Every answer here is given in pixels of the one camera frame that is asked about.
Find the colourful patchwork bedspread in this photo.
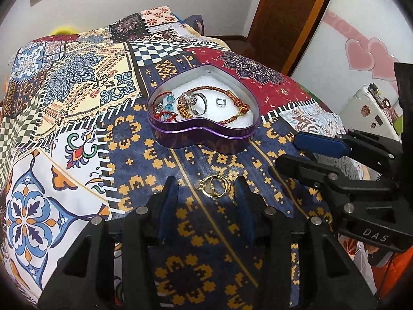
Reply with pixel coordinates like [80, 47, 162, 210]
[1, 6, 344, 309]

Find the silver bangle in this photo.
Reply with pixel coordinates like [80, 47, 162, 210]
[181, 92, 208, 116]

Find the yellow plastic hoop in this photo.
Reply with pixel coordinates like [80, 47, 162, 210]
[50, 26, 79, 36]

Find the purple heart-shaped tin box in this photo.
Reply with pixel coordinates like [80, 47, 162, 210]
[147, 64, 260, 154]

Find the brown wooden door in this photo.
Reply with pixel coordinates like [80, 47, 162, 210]
[245, 0, 328, 75]

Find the red string bracelet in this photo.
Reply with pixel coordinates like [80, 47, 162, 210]
[150, 90, 180, 123]

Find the white wardrobe with pink hearts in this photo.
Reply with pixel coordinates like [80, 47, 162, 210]
[292, 0, 412, 138]

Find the braided orange bracelet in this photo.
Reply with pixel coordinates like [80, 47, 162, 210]
[176, 85, 251, 126]

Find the dark blue backpack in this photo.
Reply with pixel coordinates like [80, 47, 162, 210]
[184, 15, 204, 36]

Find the gold ring pair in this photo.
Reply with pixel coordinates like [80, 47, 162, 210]
[194, 174, 233, 200]

